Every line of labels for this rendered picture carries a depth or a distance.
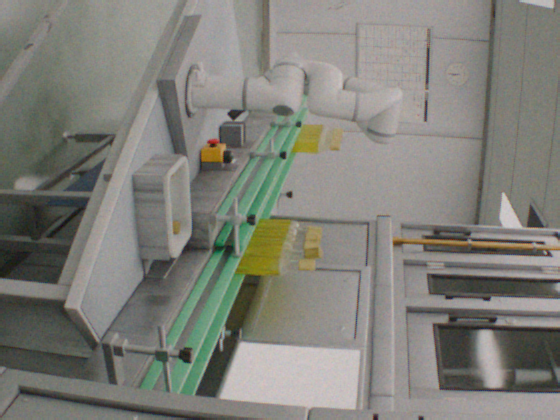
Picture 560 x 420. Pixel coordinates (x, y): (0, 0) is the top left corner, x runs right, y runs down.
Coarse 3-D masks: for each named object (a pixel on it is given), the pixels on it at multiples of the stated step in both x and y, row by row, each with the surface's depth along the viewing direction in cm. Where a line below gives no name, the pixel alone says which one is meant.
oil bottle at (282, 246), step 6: (252, 240) 187; (258, 240) 187; (264, 240) 187; (246, 246) 184; (252, 246) 184; (258, 246) 184; (264, 246) 183; (270, 246) 183; (276, 246) 183; (282, 246) 183; (288, 246) 184; (288, 252) 182
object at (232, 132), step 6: (222, 126) 232; (228, 126) 231; (234, 126) 231; (240, 126) 231; (222, 132) 233; (228, 132) 232; (234, 132) 232; (240, 132) 231; (222, 138) 233; (228, 138) 233; (234, 138) 233; (240, 138) 232; (228, 144) 234; (234, 144) 234; (240, 144) 233
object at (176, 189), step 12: (180, 168) 163; (168, 180) 148; (180, 180) 165; (168, 192) 149; (180, 192) 166; (168, 204) 150; (180, 204) 167; (168, 216) 151; (180, 216) 168; (168, 228) 152; (180, 228) 169; (168, 240) 155; (180, 240) 164; (180, 252) 160
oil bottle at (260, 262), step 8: (248, 256) 178; (256, 256) 178; (264, 256) 178; (272, 256) 178; (280, 256) 178; (288, 256) 179; (240, 264) 179; (248, 264) 179; (256, 264) 178; (264, 264) 178; (272, 264) 178; (280, 264) 177; (288, 264) 178; (240, 272) 180; (248, 272) 180; (256, 272) 179; (264, 272) 179; (272, 272) 179; (280, 272) 178
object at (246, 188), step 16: (304, 96) 329; (272, 128) 266; (288, 128) 266; (256, 160) 224; (272, 160) 224; (256, 176) 208; (240, 192) 195; (256, 192) 194; (224, 208) 182; (240, 208) 182
